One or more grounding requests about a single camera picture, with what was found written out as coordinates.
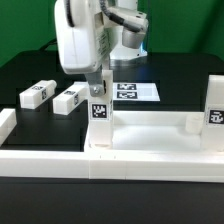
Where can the white fiducial marker sheet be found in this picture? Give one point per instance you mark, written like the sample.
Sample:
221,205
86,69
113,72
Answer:
135,92

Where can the white U-shaped fence frame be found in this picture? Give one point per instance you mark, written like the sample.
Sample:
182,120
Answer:
113,164

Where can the white desk top tray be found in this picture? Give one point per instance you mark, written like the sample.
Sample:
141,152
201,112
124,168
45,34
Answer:
159,132

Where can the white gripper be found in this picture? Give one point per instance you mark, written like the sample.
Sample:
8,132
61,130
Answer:
83,41

